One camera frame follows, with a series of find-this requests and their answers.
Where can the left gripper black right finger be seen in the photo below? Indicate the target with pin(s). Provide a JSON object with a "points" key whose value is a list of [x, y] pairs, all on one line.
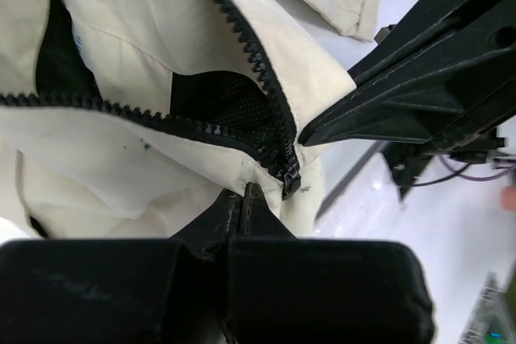
{"points": [[282, 289]]}

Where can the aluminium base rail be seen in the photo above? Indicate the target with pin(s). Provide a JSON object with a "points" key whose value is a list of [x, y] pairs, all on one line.
{"points": [[340, 187]]}

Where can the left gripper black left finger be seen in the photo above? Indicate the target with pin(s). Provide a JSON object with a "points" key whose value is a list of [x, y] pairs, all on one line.
{"points": [[144, 290]]}

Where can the beige jacket black lining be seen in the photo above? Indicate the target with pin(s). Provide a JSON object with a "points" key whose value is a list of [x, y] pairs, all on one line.
{"points": [[127, 118]]}

